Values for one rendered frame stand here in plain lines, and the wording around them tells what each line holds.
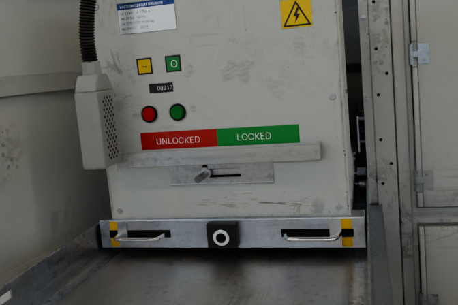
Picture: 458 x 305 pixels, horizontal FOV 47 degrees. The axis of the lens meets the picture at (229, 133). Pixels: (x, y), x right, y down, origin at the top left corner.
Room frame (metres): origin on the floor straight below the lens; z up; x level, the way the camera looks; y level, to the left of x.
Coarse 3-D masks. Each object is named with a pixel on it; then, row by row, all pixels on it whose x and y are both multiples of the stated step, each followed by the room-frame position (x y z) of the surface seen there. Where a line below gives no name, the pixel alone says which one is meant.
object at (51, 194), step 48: (0, 0) 1.11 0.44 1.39; (48, 0) 1.23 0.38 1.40; (0, 48) 1.09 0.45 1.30; (48, 48) 1.22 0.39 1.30; (0, 96) 1.05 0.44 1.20; (48, 96) 1.20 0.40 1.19; (0, 144) 1.06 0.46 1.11; (48, 144) 1.18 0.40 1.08; (0, 192) 1.04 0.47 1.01; (48, 192) 1.16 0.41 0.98; (96, 192) 1.31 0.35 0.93; (0, 240) 1.03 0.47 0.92; (48, 240) 1.14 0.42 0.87
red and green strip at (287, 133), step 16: (240, 128) 1.01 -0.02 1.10; (256, 128) 1.00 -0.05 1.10; (272, 128) 0.99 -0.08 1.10; (288, 128) 0.99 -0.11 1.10; (144, 144) 1.06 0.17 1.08; (160, 144) 1.05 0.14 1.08; (176, 144) 1.04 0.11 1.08; (192, 144) 1.03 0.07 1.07; (208, 144) 1.03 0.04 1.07; (224, 144) 1.02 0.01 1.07; (240, 144) 1.01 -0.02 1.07
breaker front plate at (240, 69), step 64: (128, 0) 1.06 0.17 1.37; (192, 0) 1.03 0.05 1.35; (256, 0) 1.00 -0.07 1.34; (320, 0) 0.97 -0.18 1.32; (128, 64) 1.07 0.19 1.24; (192, 64) 1.03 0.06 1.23; (256, 64) 1.00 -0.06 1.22; (320, 64) 0.97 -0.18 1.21; (128, 128) 1.07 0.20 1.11; (192, 128) 1.03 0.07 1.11; (320, 128) 0.97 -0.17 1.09; (128, 192) 1.07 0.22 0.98; (192, 192) 1.04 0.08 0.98; (256, 192) 1.00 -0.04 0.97; (320, 192) 0.97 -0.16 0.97
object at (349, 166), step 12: (336, 0) 0.96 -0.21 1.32; (348, 120) 1.15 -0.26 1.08; (348, 132) 1.11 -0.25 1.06; (348, 144) 1.06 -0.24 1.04; (348, 156) 1.03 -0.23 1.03; (348, 168) 0.99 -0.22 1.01; (108, 180) 1.08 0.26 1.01; (348, 180) 0.96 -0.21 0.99; (348, 192) 0.96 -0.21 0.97; (348, 204) 0.96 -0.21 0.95
